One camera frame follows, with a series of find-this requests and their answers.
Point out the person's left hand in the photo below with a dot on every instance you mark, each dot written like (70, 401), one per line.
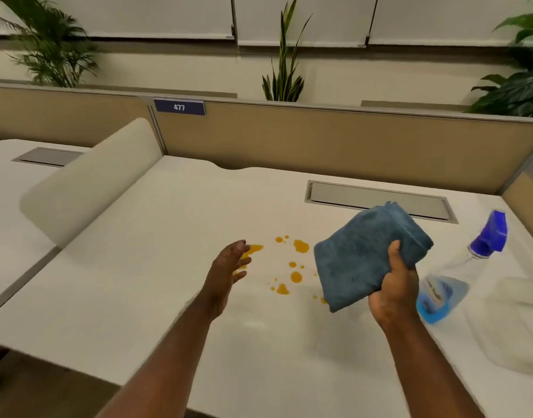
(222, 274)

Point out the person's right hand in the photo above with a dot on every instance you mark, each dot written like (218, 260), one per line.
(395, 295)

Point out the person's left fingers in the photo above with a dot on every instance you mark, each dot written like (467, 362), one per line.
(240, 259)

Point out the person's right thumb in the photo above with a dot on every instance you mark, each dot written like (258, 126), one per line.
(394, 256)

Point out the blue microfibre cloth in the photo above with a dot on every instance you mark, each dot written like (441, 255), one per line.
(366, 256)

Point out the person's left forearm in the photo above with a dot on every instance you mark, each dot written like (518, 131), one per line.
(161, 361)

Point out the person's right forearm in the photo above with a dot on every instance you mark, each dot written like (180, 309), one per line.
(427, 370)

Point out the orange liquid spill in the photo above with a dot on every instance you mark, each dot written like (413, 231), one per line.
(288, 265)

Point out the clear spray bottle blue liquid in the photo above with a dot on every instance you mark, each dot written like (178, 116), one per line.
(460, 274)

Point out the translucent white plastic container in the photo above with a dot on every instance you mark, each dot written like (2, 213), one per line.
(508, 322)

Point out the tan desk partition panel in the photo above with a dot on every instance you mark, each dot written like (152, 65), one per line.
(66, 113)
(525, 208)
(336, 139)

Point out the dark blue desk label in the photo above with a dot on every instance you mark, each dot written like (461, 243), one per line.
(179, 107)

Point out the beige rounded side divider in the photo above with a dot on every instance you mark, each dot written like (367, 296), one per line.
(92, 182)

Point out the tall narrow-leaf plant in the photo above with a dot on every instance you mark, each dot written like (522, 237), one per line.
(285, 69)

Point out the broad-leaf green plant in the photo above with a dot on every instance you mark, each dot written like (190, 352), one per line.
(514, 73)

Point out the white roller window blind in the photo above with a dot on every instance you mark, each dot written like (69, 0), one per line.
(449, 19)
(303, 19)
(118, 15)

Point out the feathery palm plant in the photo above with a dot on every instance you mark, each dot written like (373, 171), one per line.
(48, 43)

